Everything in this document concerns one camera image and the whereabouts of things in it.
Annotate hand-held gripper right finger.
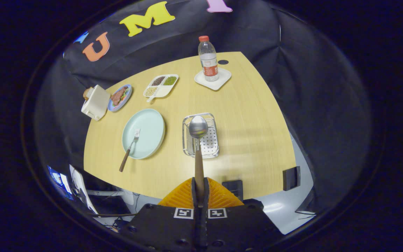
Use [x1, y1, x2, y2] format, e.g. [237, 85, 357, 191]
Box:
[201, 177, 283, 252]

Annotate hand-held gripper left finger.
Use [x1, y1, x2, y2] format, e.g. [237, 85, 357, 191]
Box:
[119, 177, 202, 252]

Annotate wooden-handled metal spoon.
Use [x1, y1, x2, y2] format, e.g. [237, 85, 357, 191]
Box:
[189, 115, 209, 207]

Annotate black table clamp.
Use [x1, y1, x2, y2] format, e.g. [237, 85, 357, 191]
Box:
[221, 180, 244, 202]
[283, 166, 301, 191]

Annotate clear plastic container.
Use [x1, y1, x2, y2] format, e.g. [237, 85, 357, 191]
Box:
[182, 113, 220, 159]

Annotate white sheet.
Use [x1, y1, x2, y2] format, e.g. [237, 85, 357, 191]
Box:
[69, 164, 99, 215]

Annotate pale green plate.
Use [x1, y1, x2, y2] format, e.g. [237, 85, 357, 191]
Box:
[122, 108, 166, 160]

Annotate glowing blue screen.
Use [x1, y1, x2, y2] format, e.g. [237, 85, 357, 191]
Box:
[48, 165, 73, 200]

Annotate small blue plate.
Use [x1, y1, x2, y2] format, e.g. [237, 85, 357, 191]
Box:
[107, 84, 133, 112]

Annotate white divided tray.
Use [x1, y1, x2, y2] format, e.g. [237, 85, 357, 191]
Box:
[143, 74, 179, 103]

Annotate sandwich with meat and greens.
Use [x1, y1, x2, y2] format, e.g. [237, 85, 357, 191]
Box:
[111, 87, 130, 106]

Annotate white toaster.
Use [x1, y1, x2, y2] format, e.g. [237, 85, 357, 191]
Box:
[81, 84, 111, 121]

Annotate white square coaster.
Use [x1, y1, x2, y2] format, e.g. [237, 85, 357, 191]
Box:
[194, 68, 232, 91]

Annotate clear bottle with red cap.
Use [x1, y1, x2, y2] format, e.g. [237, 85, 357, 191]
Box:
[198, 35, 219, 82]

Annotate wooden-handled metal fork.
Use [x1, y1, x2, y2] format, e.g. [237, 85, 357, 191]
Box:
[119, 128, 141, 173]

